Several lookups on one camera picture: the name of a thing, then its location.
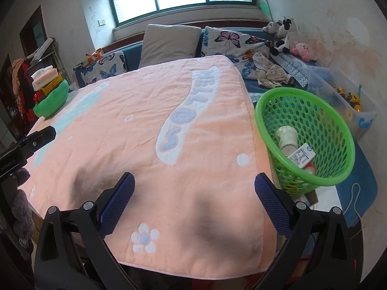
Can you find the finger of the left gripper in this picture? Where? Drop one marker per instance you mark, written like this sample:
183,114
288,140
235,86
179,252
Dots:
33,142

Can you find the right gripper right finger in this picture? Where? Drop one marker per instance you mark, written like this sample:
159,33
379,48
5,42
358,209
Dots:
317,252

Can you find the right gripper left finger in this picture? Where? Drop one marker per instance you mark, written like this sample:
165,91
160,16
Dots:
71,251

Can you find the white milk carton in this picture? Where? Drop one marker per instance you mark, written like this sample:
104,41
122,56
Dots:
302,156

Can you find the cream paper cup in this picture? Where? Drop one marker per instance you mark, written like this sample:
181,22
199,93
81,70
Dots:
287,138

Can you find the grey knitted sleeve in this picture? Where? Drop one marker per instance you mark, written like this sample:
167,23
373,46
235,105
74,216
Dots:
23,225

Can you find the stacked boxes pile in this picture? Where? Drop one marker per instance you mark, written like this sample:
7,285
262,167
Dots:
46,80

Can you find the green plastic basket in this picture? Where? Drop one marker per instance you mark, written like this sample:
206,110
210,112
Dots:
317,124

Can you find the orange fox plush toy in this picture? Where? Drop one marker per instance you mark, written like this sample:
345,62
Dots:
94,57

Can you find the left butterfly pillow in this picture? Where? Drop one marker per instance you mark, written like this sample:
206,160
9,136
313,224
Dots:
110,65

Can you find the butterfly pillow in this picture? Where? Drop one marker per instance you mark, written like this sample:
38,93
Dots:
110,65
238,47

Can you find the clear plastic storage bin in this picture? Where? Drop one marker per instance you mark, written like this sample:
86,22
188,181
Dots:
322,82

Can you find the yellow toy truck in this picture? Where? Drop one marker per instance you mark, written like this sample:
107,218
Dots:
353,99

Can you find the pink hello blanket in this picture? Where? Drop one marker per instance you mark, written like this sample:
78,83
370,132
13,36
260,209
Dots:
186,131

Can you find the grey pillow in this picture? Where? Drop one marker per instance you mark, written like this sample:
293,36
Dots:
163,43

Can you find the beige patterned clothing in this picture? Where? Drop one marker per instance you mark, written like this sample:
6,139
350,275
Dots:
270,75

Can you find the grey patterned cloth strip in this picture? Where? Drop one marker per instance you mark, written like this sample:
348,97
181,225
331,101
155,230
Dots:
294,66

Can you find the pink plush toy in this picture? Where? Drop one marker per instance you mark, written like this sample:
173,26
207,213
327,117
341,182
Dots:
303,51

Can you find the blue sofa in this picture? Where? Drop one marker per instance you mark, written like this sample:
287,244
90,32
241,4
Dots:
133,51

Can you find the right butterfly pillow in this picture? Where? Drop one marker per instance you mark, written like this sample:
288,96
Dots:
238,47

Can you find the cow plush toy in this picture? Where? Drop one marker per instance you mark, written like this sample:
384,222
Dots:
285,33

